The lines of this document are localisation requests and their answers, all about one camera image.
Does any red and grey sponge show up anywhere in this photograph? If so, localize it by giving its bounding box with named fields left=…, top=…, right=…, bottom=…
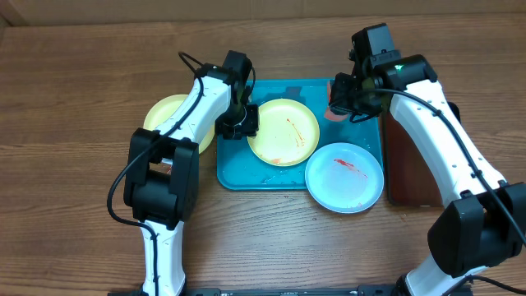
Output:
left=324, top=81, right=348, bottom=122

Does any yellow-green plate with ketchup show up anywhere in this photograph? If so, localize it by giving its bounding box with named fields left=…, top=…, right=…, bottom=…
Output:
left=143, top=94, right=215, bottom=154

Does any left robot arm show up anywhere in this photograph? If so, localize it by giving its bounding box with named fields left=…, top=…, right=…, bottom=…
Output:
left=118, top=51, right=259, bottom=295

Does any dark red rectangular tray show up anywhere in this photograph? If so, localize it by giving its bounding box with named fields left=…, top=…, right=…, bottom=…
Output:
left=381, top=110, right=442, bottom=207

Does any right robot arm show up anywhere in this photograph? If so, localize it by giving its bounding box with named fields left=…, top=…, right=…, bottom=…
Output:
left=329, top=23, right=525, bottom=295

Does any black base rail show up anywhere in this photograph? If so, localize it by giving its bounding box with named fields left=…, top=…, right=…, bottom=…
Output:
left=107, top=283, right=473, bottom=296

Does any light blue plate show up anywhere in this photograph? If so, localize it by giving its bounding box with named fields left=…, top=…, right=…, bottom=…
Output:
left=305, top=143, right=385, bottom=214

